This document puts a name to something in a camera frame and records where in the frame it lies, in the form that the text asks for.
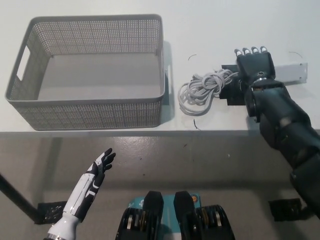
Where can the white and black left hand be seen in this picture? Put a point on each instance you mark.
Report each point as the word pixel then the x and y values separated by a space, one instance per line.
pixel 85 187

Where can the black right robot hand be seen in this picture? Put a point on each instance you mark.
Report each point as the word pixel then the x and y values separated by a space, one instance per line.
pixel 255 65

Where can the black tape patch on table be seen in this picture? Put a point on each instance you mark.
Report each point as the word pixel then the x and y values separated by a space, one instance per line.
pixel 231 96

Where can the black table leg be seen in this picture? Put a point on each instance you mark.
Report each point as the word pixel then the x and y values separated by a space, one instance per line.
pixel 17 197

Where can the grey perforated plastic basket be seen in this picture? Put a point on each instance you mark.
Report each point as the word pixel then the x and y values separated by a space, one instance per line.
pixel 100 115

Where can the black and teal robot body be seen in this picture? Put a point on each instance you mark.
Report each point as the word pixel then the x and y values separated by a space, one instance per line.
pixel 155 220

